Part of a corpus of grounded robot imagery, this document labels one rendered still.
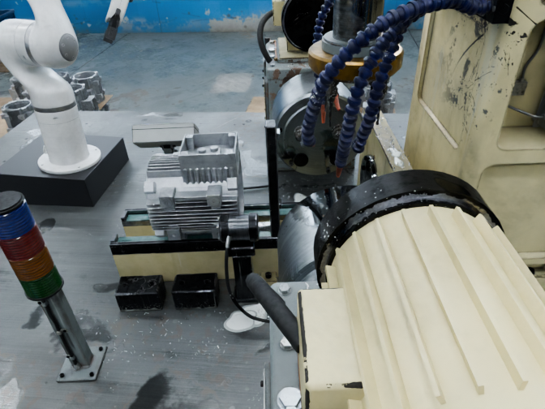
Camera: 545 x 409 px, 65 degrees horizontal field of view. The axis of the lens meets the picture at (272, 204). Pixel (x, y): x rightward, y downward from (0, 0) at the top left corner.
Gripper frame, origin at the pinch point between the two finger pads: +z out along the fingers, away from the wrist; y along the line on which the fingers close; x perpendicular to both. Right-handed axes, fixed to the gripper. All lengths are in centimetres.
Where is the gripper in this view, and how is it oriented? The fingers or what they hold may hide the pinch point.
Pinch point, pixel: (109, 38)
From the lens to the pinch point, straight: 173.1
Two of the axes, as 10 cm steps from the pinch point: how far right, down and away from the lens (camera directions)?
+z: -3.3, 9.4, 0.7
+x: 8.4, 2.6, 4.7
